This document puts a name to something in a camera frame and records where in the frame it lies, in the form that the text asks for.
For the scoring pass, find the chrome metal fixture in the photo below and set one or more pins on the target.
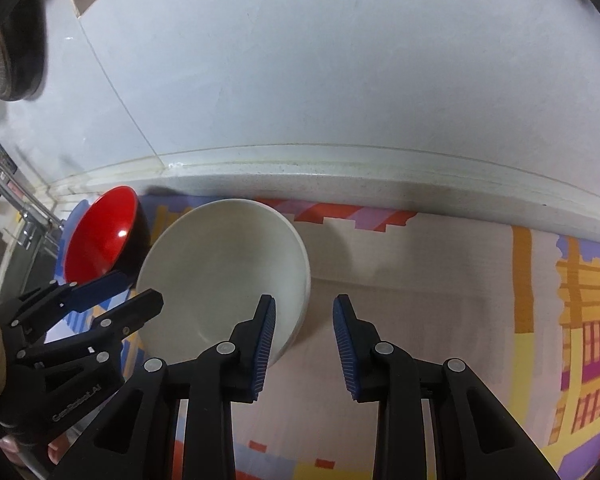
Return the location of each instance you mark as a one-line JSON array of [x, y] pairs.
[[22, 210]]

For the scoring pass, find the white bowl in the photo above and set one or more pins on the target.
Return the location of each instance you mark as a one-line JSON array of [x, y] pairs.
[[220, 270]]

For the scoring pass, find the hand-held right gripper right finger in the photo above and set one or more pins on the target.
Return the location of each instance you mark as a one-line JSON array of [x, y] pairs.
[[346, 350]]

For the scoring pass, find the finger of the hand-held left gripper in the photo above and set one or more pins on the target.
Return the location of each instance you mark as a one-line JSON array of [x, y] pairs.
[[97, 287], [135, 310]]

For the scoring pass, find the colourful printed table mat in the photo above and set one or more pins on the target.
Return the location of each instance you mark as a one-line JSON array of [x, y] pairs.
[[430, 300]]

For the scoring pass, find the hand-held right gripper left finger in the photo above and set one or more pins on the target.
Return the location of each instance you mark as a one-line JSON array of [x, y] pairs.
[[261, 350]]

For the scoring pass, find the person's left hand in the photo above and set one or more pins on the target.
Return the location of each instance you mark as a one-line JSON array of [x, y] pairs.
[[15, 447]]

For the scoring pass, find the red and black bowl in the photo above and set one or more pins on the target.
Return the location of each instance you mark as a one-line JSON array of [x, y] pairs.
[[97, 240]]

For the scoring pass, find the dark round pan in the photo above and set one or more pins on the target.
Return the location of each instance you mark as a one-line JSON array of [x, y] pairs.
[[12, 50]]

